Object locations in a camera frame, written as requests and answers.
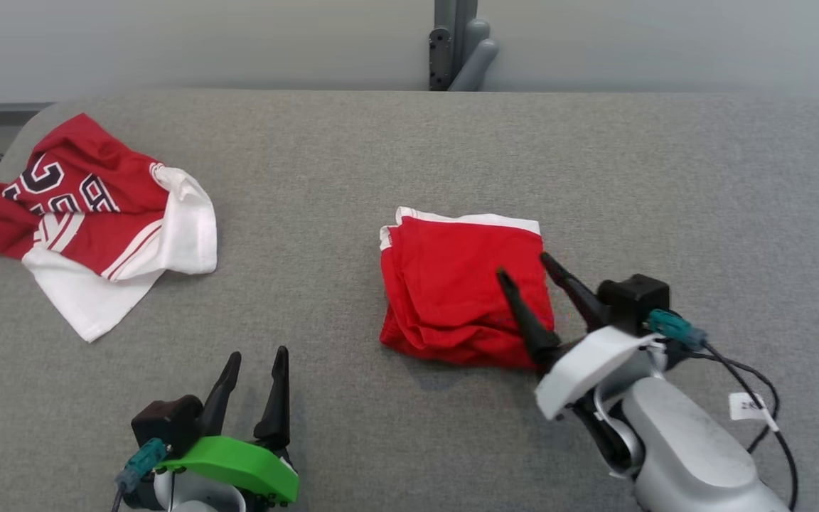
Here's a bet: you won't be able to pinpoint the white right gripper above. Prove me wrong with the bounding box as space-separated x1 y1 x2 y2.
496 252 666 422

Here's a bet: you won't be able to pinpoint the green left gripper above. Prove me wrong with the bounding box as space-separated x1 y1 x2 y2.
157 346 301 504

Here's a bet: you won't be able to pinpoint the red shorts with white band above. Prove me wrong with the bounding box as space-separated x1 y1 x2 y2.
379 206 560 371

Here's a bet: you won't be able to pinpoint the red jersey with white sleeves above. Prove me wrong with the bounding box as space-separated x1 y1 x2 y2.
0 112 219 344

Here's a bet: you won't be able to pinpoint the teal right camera connector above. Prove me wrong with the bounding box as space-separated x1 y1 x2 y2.
648 309 708 351

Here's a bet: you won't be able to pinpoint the teal camera connector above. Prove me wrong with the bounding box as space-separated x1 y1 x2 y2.
116 437 168 494
648 309 708 351

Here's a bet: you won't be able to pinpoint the teal left camera connector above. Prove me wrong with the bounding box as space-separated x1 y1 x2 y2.
116 437 168 494

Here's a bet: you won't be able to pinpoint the white cable label tag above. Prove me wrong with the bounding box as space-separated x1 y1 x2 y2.
728 392 781 432

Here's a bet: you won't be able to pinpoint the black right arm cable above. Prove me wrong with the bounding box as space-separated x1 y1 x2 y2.
694 341 801 512

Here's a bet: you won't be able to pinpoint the grey metal wall bracket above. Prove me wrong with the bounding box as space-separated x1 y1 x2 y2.
428 0 501 92

